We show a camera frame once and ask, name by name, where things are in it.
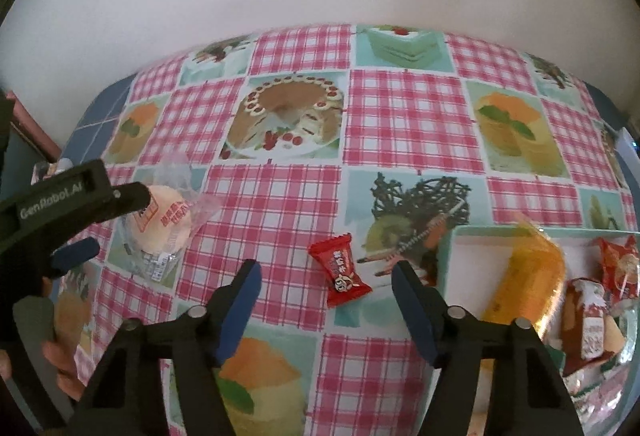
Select dark red snack packet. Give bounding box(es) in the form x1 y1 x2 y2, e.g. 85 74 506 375
559 278 610 374

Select pink plaid printed tablecloth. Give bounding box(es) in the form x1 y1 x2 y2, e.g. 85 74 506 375
50 23 633 436

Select teal shallow box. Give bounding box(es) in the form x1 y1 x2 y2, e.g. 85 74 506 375
434 225 640 436

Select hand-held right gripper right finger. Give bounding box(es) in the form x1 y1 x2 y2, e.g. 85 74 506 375
391 260 583 436

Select person's left hand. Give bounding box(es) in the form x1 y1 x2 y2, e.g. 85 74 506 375
44 340 87 403

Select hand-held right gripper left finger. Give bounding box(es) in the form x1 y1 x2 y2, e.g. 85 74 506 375
67 258 263 436

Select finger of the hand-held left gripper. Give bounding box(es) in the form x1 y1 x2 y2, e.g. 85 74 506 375
112 182 151 217
50 238 101 277

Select pink board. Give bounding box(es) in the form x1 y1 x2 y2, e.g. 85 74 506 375
7 93 65 161

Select small red candy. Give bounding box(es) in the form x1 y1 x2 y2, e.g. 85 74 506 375
307 233 373 311

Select cream bun clear packet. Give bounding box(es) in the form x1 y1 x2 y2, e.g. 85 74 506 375
120 151 224 287

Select small yellow cake packet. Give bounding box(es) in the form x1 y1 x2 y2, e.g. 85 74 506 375
602 313 630 354

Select orange clear cake packet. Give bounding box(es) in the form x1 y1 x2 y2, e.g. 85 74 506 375
479 215 567 369

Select red peanut print packet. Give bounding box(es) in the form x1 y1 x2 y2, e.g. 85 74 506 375
594 236 640 301

